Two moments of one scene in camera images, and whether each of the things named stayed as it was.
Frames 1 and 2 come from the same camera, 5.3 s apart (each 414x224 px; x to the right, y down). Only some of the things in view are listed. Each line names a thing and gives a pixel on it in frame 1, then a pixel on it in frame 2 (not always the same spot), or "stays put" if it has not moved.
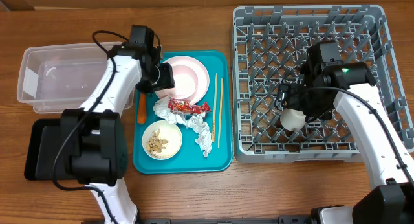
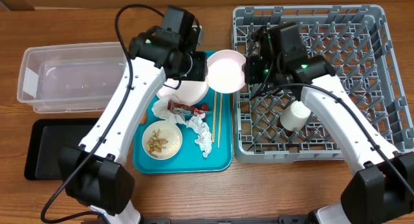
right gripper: x=295 y=91 -> x=255 y=70
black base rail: x=268 y=220 stays put
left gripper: x=167 y=79 -> x=200 y=67
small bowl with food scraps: x=162 y=140 stays put
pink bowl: x=185 y=82 -> x=224 y=74
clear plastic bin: x=57 y=77 stays put
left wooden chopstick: x=214 y=107 stays put
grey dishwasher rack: x=269 y=44 stays put
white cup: x=292 y=120 stays put
